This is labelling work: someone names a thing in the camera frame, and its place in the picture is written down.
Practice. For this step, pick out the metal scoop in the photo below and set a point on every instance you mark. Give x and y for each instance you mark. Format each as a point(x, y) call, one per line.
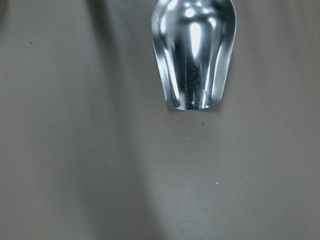
point(193, 42)

